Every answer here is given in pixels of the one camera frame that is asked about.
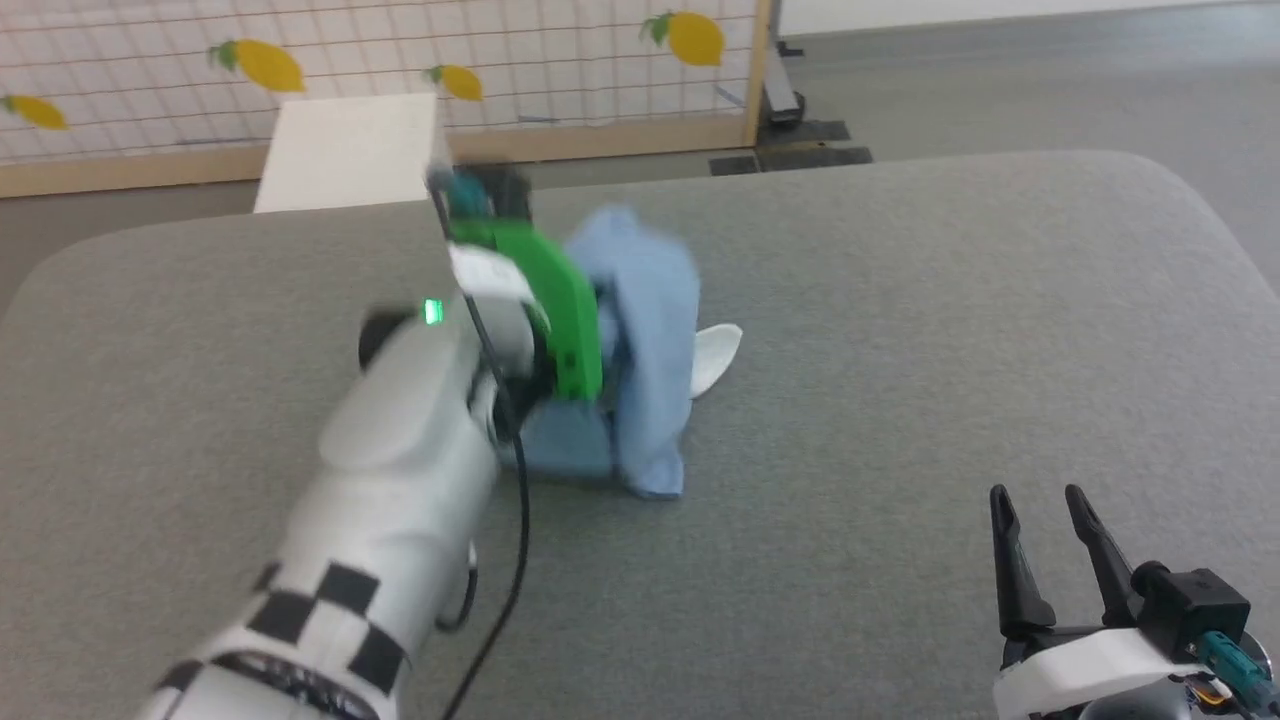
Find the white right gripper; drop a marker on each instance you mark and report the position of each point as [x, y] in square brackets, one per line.
[1090, 675]

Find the long black floor mat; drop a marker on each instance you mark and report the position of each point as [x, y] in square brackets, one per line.
[815, 157]

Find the small black floor mat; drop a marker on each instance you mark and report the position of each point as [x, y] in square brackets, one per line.
[735, 164]

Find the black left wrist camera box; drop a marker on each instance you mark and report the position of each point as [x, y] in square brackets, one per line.
[500, 195]

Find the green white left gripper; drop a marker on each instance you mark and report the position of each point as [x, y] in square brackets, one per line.
[560, 300]

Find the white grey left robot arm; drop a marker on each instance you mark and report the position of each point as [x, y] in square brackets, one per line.
[390, 480]

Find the light blue white-sleeved t-shirt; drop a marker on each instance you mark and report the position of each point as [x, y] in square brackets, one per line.
[650, 300]

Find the white rectangular box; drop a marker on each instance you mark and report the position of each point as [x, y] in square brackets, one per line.
[340, 150]

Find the wooden fence frame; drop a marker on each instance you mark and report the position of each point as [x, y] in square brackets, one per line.
[620, 137]

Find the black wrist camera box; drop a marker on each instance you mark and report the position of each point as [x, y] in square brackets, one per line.
[1195, 605]
[500, 195]

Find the yellow lemon decoration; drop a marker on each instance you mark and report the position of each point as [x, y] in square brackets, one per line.
[693, 39]
[460, 83]
[38, 111]
[265, 65]

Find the grey fabric sofa cushion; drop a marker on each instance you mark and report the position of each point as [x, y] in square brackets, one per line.
[900, 350]

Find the grey metal stand foot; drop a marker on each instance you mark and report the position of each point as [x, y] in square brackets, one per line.
[782, 95]

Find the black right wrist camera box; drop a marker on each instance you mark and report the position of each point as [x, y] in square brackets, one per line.
[1195, 605]

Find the black floor mat under stand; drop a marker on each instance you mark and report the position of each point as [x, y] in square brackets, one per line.
[815, 131]

